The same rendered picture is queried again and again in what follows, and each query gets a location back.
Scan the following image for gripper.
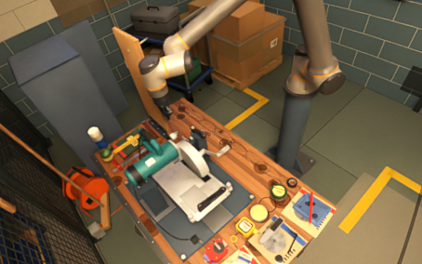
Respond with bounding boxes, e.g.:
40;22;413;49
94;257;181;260
156;103;175;121

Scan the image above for teal saw motor body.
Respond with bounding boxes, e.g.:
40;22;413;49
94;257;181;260
124;127;181;188

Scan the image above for white saw blade guard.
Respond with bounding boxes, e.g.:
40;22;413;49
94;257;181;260
177;138;213;179

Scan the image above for grey saw lever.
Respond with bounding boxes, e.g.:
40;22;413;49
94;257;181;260
201;144;231;160

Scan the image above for white saw shoe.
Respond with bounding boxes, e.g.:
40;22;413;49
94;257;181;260
151;160;234;224

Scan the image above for grey saw blade disc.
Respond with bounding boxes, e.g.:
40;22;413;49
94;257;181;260
263;231;288;255

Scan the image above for yellow try square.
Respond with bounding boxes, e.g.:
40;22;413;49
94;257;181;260
111;134;141;156

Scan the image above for dark green flat box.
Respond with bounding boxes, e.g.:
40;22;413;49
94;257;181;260
117;129;150;160

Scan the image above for grey steel ruler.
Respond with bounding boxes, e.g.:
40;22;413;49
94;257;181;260
112;153;148;175

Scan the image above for white and blue spray can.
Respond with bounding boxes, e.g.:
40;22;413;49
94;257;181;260
86;125;111;151

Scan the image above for green round tin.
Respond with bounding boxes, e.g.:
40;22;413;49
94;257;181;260
99;148;115;164

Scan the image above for grey plastic toolbox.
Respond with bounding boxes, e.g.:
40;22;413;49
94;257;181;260
130;4;181;36

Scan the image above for blue-grey metal cabinet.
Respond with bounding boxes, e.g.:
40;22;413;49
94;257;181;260
7;20;130;165

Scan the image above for stacked cardboard boxes on pallet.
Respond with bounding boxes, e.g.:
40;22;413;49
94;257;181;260
187;0;286;92

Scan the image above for blue-grey bench mat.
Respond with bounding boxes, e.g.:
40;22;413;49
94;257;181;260
124;157;257;262

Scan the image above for long wooden stick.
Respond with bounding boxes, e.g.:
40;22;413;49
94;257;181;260
0;123;106;209

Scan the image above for small grey box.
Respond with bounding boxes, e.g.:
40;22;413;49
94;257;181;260
86;220;107;241

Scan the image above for cream round disc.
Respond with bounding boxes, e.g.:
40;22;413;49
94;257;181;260
248;204;270;224

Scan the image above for green lidded tin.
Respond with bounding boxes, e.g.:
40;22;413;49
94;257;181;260
269;183;289;204

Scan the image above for yellow tape measure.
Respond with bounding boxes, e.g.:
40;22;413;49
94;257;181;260
234;216;258;239

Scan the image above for red round dial tool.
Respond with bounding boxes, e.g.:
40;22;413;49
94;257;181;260
202;238;231;264

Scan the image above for white and black hand tool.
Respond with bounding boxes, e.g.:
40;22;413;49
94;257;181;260
257;217;285;245

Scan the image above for red and blue printed card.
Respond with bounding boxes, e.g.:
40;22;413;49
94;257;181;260
219;244;262;264

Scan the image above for red pencil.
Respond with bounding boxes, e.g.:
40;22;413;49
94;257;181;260
308;191;315;226

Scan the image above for blue plastic tray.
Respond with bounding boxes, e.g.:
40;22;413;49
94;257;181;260
292;191;333;229

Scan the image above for black hex key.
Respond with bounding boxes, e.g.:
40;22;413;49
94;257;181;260
285;231;299;257

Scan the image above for cream sheet with blue stripe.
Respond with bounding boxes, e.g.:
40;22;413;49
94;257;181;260
247;215;310;264

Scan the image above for dark blue saw bracket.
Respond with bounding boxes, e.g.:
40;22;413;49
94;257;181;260
189;125;209;152

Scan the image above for black shoe handle bar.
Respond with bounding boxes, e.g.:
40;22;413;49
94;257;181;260
196;185;229;213

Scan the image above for orange cable reel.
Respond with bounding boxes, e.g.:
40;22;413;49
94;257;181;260
61;165;112;213

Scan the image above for black saw power cable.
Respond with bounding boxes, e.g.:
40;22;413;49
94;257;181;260
130;183;203;245

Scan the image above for wooden bracket piece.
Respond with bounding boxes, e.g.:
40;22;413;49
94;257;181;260
99;191;112;231

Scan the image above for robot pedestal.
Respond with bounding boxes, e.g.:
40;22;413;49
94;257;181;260
267;87;318;176

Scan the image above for black wire mesh cage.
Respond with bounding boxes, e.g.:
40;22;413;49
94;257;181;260
0;91;104;264

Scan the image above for black floor cable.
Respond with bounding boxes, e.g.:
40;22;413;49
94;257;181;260
394;193;422;264

